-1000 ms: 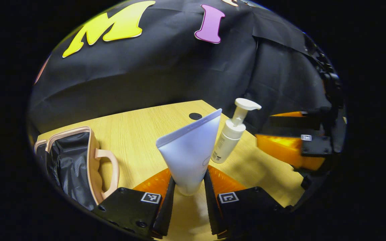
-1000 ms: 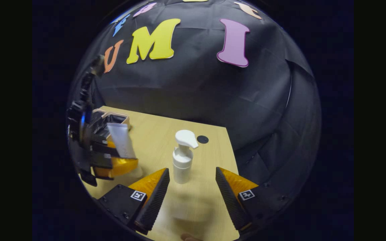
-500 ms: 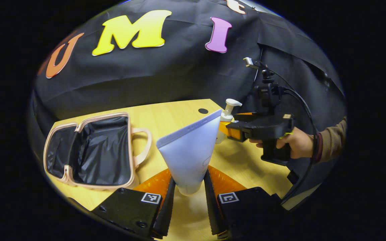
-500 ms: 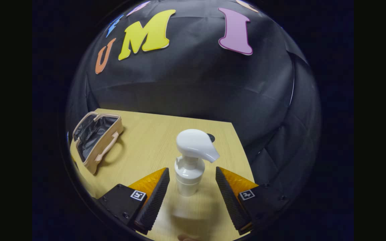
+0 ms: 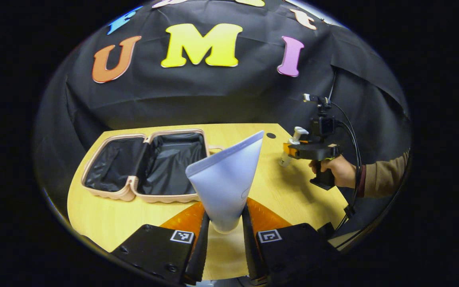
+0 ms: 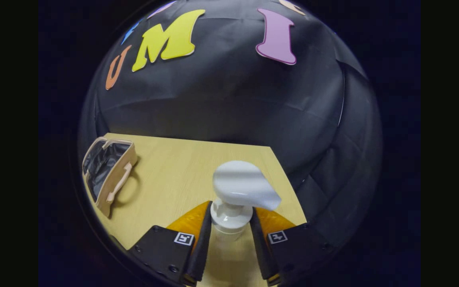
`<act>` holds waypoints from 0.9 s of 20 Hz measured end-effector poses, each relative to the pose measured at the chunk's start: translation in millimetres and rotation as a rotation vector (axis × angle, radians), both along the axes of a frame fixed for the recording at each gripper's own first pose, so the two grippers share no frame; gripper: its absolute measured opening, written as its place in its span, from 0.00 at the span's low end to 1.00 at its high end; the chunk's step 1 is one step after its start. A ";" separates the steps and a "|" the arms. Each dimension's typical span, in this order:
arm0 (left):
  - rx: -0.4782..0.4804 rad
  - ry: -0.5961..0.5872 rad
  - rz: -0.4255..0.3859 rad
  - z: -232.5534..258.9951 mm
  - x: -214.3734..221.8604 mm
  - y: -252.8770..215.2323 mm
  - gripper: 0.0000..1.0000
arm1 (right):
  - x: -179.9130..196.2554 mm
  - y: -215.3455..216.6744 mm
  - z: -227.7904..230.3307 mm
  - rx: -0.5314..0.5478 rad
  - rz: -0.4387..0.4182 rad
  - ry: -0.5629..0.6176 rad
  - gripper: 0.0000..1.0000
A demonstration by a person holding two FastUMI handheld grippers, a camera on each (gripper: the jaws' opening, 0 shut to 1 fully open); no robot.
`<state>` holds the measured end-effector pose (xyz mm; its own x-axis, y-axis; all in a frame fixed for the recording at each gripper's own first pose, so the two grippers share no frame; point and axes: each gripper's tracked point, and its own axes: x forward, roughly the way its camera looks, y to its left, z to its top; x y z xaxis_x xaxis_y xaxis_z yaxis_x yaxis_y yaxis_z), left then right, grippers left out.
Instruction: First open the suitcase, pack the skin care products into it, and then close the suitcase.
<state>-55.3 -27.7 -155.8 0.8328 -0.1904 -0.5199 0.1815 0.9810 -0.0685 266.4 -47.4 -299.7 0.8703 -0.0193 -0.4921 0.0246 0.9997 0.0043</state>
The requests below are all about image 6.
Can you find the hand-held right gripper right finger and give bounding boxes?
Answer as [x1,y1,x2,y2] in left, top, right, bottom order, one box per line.
[249,206,333,287]

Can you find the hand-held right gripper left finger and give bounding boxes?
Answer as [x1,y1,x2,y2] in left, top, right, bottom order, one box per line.
[128,201,213,287]

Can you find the white pump bottle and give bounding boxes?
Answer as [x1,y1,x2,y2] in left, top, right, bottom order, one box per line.
[210,160,282,244]

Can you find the pink suitcase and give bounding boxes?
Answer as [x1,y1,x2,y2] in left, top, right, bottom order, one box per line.
[81,136,139,218]

